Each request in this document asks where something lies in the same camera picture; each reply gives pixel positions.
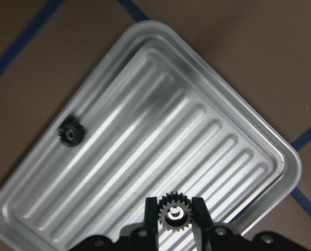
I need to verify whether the ribbed aluminium tray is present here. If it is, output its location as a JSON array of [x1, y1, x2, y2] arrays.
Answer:
[[0, 20, 302, 250]]

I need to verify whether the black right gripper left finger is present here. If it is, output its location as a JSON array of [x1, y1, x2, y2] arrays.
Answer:
[[145, 197, 159, 250]]

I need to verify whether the black bearing gear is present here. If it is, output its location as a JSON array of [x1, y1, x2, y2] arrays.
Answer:
[[158, 192, 193, 232], [58, 115, 86, 147]]

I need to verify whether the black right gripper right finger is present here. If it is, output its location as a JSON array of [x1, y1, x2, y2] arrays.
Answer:
[[192, 197, 213, 250]]

